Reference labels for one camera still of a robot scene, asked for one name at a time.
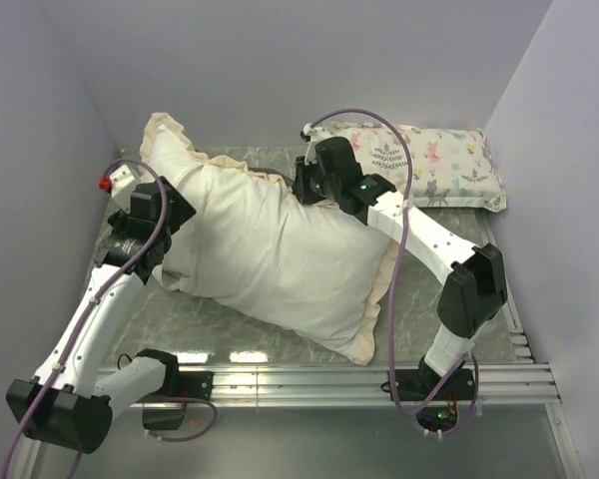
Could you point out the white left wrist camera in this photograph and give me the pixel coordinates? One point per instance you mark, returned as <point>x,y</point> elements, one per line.
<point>119,185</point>

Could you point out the right base electronics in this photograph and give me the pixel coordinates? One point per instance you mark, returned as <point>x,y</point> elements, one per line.
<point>442,421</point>

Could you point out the aluminium mounting rail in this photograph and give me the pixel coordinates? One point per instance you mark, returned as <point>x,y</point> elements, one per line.
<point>259,363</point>

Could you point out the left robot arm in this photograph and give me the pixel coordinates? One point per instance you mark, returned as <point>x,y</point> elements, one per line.
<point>65,403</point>

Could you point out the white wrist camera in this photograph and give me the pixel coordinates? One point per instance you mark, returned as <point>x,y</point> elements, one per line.
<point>119,185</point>
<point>317,135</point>

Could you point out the grey and cream ruffled pillowcase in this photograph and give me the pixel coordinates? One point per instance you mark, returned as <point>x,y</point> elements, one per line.
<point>359,309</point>

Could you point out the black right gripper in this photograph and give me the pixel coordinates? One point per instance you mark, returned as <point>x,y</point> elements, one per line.
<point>299,189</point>

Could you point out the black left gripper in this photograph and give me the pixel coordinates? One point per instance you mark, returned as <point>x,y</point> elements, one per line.
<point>181,212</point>

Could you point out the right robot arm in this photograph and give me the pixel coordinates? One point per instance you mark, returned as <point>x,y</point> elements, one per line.
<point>472,277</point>

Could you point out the black left base box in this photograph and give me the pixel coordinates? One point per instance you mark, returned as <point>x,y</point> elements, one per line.
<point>163,417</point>

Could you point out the animal print pillow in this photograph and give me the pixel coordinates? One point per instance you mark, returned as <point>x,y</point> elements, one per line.
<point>451,168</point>

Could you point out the white pillow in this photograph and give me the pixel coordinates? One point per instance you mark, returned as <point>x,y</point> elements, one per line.
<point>269,259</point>

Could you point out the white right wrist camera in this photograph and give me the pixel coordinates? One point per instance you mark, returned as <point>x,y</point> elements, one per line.
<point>317,135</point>

